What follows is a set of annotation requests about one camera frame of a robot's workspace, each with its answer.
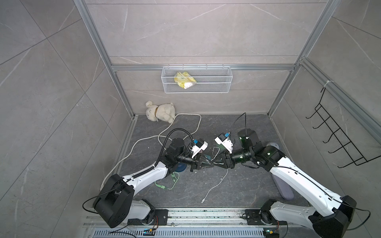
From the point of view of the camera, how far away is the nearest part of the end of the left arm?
638mm

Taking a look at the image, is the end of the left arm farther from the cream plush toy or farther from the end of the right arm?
the cream plush toy

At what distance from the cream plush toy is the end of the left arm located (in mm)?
500

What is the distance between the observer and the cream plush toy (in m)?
1.10
